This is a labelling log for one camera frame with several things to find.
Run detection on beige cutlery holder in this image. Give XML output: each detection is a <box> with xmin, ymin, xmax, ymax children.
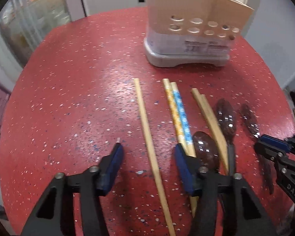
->
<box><xmin>143</xmin><ymin>0</ymin><xmax>255</xmax><ymax>67</ymax></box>

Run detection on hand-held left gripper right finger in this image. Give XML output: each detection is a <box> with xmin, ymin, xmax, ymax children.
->
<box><xmin>174</xmin><ymin>143</ymin><xmax>278</xmax><ymax>236</ymax></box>

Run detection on blue patterned chopstick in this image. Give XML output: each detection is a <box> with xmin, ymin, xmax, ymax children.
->
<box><xmin>170</xmin><ymin>82</ymin><xmax>195</xmax><ymax>158</ymax></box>

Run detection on dark brown translucent spoon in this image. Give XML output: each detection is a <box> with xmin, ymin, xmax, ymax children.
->
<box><xmin>192</xmin><ymin>131</ymin><xmax>222</xmax><ymax>175</ymax></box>
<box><xmin>216</xmin><ymin>99</ymin><xmax>237</xmax><ymax>176</ymax></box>
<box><xmin>240</xmin><ymin>103</ymin><xmax>274</xmax><ymax>195</ymax></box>

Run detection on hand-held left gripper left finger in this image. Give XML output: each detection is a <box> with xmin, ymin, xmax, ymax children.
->
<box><xmin>20</xmin><ymin>141</ymin><xmax>124</xmax><ymax>236</ymax></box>

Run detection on yellow patterned chopstick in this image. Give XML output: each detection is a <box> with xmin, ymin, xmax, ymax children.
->
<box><xmin>162</xmin><ymin>79</ymin><xmax>197</xmax><ymax>218</ymax></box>

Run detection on plain wooden chopstick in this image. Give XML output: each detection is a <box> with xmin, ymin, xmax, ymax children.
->
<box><xmin>200</xmin><ymin>94</ymin><xmax>230</xmax><ymax>175</ymax></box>
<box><xmin>133</xmin><ymin>78</ymin><xmax>177</xmax><ymax>236</ymax></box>
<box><xmin>191</xmin><ymin>88</ymin><xmax>227</xmax><ymax>174</ymax></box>

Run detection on glass door cabinet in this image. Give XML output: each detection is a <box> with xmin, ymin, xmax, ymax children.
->
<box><xmin>0</xmin><ymin>0</ymin><xmax>72</xmax><ymax>67</ymax></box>

